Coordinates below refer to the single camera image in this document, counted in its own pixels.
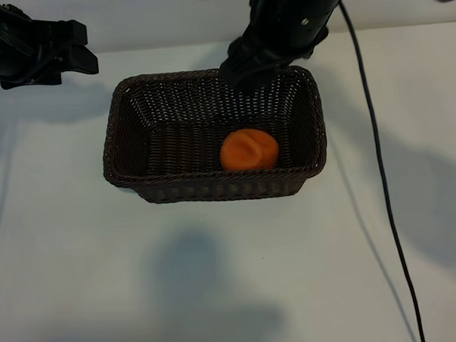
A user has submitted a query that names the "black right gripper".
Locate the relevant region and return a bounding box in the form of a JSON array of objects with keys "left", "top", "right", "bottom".
[{"left": 216, "top": 0, "right": 352, "bottom": 95}]

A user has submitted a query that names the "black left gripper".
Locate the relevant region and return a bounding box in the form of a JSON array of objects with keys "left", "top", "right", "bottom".
[{"left": 0, "top": 0, "right": 100, "bottom": 90}]

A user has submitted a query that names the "orange fruit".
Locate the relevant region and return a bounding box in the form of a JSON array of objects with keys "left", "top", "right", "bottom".
[{"left": 218, "top": 126, "right": 281, "bottom": 172}]

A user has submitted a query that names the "dark brown wicker basket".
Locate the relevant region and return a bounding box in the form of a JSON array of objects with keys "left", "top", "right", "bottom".
[{"left": 97, "top": 63, "right": 330, "bottom": 207}]

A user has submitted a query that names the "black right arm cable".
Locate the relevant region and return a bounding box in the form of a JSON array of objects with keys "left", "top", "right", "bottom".
[{"left": 339, "top": 0, "right": 427, "bottom": 342}]

